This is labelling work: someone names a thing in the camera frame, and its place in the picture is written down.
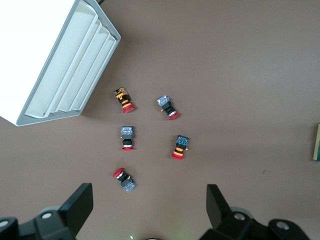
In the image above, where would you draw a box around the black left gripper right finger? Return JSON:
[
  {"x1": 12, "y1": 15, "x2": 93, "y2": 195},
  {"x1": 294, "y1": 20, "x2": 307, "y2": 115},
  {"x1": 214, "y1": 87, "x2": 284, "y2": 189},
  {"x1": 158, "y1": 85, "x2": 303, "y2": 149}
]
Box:
[{"x1": 199, "y1": 184, "x2": 311, "y2": 240}]

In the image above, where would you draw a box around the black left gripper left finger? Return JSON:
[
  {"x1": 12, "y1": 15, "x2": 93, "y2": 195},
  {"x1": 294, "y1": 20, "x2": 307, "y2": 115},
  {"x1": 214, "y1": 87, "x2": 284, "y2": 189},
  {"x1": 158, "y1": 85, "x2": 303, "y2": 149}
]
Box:
[{"x1": 0, "y1": 183, "x2": 94, "y2": 240}]

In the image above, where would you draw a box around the green load switch white handle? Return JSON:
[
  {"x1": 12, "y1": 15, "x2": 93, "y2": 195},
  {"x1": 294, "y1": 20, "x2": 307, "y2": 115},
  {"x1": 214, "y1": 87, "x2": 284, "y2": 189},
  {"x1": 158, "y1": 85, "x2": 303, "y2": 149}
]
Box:
[{"x1": 312, "y1": 123, "x2": 320, "y2": 161}]

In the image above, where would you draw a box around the red mushroom pushbutton blue block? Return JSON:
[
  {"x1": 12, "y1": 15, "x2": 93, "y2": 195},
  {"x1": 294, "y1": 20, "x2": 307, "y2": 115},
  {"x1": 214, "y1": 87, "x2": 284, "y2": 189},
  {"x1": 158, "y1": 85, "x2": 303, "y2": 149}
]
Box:
[
  {"x1": 112, "y1": 167, "x2": 137, "y2": 193},
  {"x1": 156, "y1": 94, "x2": 181, "y2": 121},
  {"x1": 120, "y1": 125, "x2": 137, "y2": 152}
]

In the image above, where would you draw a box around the red orange-collared button black block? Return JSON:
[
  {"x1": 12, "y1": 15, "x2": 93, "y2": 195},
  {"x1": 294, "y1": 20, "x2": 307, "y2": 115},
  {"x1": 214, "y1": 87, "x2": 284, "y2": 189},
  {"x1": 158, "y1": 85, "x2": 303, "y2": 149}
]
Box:
[{"x1": 171, "y1": 134, "x2": 191, "y2": 160}]

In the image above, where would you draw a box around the red orange-collared button orange block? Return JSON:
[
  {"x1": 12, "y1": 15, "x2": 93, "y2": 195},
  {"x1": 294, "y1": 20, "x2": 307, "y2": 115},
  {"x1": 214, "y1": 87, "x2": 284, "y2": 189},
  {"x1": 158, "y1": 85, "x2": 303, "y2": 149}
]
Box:
[{"x1": 112, "y1": 86, "x2": 136, "y2": 114}]

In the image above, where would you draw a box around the brown table mat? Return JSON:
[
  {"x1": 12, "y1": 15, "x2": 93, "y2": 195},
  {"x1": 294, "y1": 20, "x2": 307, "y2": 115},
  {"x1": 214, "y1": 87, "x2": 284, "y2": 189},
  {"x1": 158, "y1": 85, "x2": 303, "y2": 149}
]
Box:
[{"x1": 0, "y1": 0, "x2": 320, "y2": 240}]

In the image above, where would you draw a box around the white slotted storage bin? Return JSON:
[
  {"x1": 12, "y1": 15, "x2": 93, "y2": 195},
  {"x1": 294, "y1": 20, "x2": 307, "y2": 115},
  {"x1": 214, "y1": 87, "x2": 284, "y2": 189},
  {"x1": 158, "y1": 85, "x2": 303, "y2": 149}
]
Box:
[{"x1": 0, "y1": 0, "x2": 122, "y2": 128}]

